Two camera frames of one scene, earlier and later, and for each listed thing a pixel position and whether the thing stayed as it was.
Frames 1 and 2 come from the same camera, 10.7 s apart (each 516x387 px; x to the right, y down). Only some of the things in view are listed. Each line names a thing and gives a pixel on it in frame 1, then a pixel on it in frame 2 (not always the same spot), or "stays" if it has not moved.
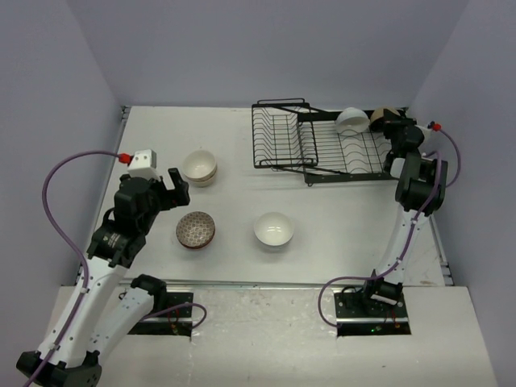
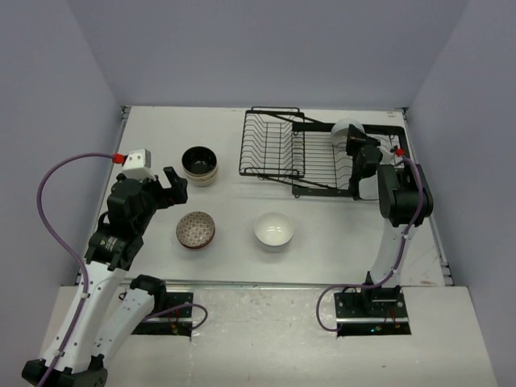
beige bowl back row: (379, 113) → (200, 160)
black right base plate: (359, 314) stays
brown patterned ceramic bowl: (195, 230) stays
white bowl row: (273, 230) stays
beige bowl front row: (202, 183) stays
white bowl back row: (352, 120) → (340, 131)
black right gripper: (389, 125) → (355, 139)
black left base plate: (176, 322) stays
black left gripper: (172, 197) stays
